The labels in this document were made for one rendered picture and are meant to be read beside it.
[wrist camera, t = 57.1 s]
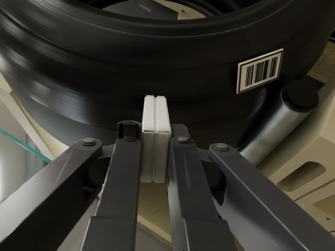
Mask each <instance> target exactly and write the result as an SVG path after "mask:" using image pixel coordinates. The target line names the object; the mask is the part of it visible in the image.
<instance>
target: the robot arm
mask: <svg viewBox="0 0 335 251"><path fill-rule="evenodd" d="M140 180H141V181H142V182H145V183H151V181H155V182H156V183H165V182H166V181H167V196H168V202H169V215H170V229H171V242H172V251H237V248H236V245H235V242H234V240H233V237H232V234H231V232H232V233H233V235H234V236H235V237H236V239H237V240H238V242H239V243H240V244H241V246H242V247H243V249H244V250H245V251H335V237H334V236H333V235H332V234H331V233H329V232H328V231H327V230H326V229H325V228H324V227H323V226H322V225H320V224H319V223H318V222H317V221H316V220H315V219H314V218H312V217H311V216H310V215H309V214H308V213H307V212H306V211H305V210H303V209H302V208H301V207H300V206H299V205H298V204H297V203H296V202H294V201H293V200H292V199H291V198H290V197H289V196H288V195H286V194H285V193H284V192H283V191H282V190H281V189H280V188H279V187H277V186H276V185H275V184H274V183H273V182H272V181H271V180H270V179H268V178H267V177H266V176H265V175H264V174H263V173H262V172H260V171H259V170H258V169H257V168H256V167H255V166H254V165H253V164H251V163H250V162H249V161H248V160H247V159H246V158H245V157H243V156H242V155H241V154H240V153H239V152H238V151H237V150H236V149H234V148H233V147H231V146H229V145H227V144H225V143H214V144H211V145H210V146H209V150H205V149H200V148H198V147H196V143H195V141H194V140H193V139H191V138H190V136H189V132H188V129H187V127H186V126H185V125H182V124H170V123H169V116H168V107H167V100H166V98H165V97H164V96H157V97H154V96H150V95H147V96H146V97H145V102H144V112H143V122H142V123H140V122H137V121H121V122H118V123H117V139H116V143H115V144H113V145H108V146H102V142H101V141H100V140H99V139H95V138H90V137H88V138H84V139H80V140H78V141H77V142H75V143H74V144H73V145H71V146H70V147H69V148H68V149H66V150H65V151H64V152H63V153H61V154H60V155H59V156H58V157H56V158H55V159H54V160H53V161H51V162H50V163H49V164H48V165H46V166H45V167H44V168H43V169H41V170H40V171H39V172H38V173H36V174H35V175H34V176H33V177H31V178H30V179H29V180H28V181H26V182H25V183H24V184H23V185H21V186H20V187H19V188H18V189H16V190H15V191H14V192H13V193H11V194H10V195H9V196H8V197H6V198H5V199H4V200H3V201H1V202H0V251H57V249H58V248H59V247H60V245H61V244H62V243H63V241H64V240H65V239H66V237H67V236H68V235H69V233H70V232H71V231H72V229H73V228H74V227H75V225H76V224H77V223H78V221H79V220H80V219H81V217H82V216H83V215H84V213H85V212H86V211H87V209H88V208H89V207H90V205H91V204H92V203H93V201H94V200H95V199H96V197H97V196H98V195H99V193H100V192H101V191H102V192H101V196H100V199H99V203H98V206H97V210H96V213H95V215H94V216H90V218H89V221H88V224H87V228H86V231H85V234H84V237H83V241H82V244H81V247H80V250H79V251H135V243H136V229H137V216H138V202H139V189H140ZM103 184H104V185H103ZM217 212H218V213H219V215H220V216H221V218H222V219H219V216H218V213H217Z"/></svg>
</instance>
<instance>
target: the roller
mask: <svg viewBox="0 0 335 251"><path fill-rule="evenodd" d="M318 103H319V95H318V93H317V91H316V90H315V88H314V87H313V86H312V85H310V84H309V83H307V82H304V81H301V80H293V81H290V82H288V83H287V84H286V85H285V86H284V87H283V89H282V90H281V91H280V92H279V94H278V95H277V97H276V98H275V99H274V101H273V102H272V103H271V105H270V106H269V107H268V109H267V110H266V112H265V113H264V114H263V115H262V117H261V118H260V119H259V121H258V122H257V123H256V125H255V126H254V128H253V129H252V130H251V132H250V133H249V134H248V136H247V137H246V138H245V140H244V141H243V143H242V144H241V145H240V147H239V148H238V149H237V151H238V152H239V153H240V154H241V155H242V156H243V157H245V158H246V159H247V160H248V161H249V162H250V163H251V164H253V165H254V166H255V167H256V166H257V165H258V164H259V163H260V162H261V161H262V160H263V159H264V158H265V157H266V156H267V155H268V154H269V153H270V152H271V151H272V150H273V149H274V148H275V147H276V146H277V145H278V144H279V143H280V142H281V141H282V140H283V139H284V138H285V137H286V136H287V135H288V134H289V133H290V132H291V131H292V130H293V129H294V128H295V127H296V126H297V125H298V124H299V123H300V122H301V121H302V120H303V119H305V118H306V117H307V116H308V115H309V114H310V113H311V112H312V111H313V110H314V108H315V107H316V106H317V105H318Z"/></svg>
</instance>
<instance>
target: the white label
mask: <svg viewBox="0 0 335 251"><path fill-rule="evenodd" d="M283 50H284V49H279V50H276V51H274V52H271V53H268V54H265V55H262V56H259V57H256V58H253V59H250V60H247V61H245V62H242V63H239V64H238V76H237V89H236V93H237V94H239V93H242V92H244V91H247V90H250V89H252V88H255V87H258V86H260V85H263V84H266V83H268V82H271V81H274V80H276V79H278V78H279V72H280V67H281V61H282V56H283Z"/></svg>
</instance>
